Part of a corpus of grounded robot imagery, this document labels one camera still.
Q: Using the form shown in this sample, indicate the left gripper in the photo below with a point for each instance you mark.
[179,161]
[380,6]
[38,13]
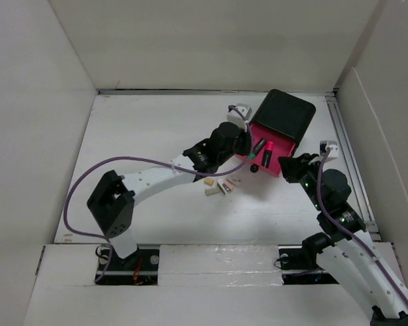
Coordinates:
[247,142]

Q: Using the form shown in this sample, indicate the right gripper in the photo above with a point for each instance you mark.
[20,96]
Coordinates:
[292,166]

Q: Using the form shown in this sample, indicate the pink cap black marker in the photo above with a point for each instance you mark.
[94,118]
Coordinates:
[267,153]

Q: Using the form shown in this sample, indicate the green cap black marker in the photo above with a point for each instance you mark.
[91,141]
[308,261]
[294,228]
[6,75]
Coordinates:
[257,148]

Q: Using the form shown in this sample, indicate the white black clip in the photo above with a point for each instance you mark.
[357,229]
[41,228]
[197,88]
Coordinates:
[221,187]

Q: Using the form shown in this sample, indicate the yellow eraser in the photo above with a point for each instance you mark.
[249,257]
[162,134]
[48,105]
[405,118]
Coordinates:
[209,182]

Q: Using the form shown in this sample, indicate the black drawer cabinet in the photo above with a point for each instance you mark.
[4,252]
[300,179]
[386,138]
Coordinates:
[285,114]

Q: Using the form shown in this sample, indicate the grey eraser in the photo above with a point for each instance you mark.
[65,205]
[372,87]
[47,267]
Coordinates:
[212,191]

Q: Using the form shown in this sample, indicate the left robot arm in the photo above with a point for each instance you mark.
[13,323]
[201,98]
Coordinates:
[114,198]

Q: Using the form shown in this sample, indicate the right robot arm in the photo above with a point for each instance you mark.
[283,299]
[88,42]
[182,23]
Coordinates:
[343,248]

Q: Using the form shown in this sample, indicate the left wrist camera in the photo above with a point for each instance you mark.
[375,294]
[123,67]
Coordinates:
[239,115]

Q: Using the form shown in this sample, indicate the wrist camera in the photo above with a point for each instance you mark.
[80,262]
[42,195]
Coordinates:
[239,115]
[330,149]

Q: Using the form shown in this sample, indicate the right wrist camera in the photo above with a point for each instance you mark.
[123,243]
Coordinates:
[330,149]

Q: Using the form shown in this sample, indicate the aluminium rail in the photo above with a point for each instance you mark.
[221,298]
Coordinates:
[359,199]

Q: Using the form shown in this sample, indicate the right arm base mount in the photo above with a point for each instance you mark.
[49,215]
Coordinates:
[299,263]

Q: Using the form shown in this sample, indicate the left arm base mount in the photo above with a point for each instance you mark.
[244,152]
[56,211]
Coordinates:
[140,269]

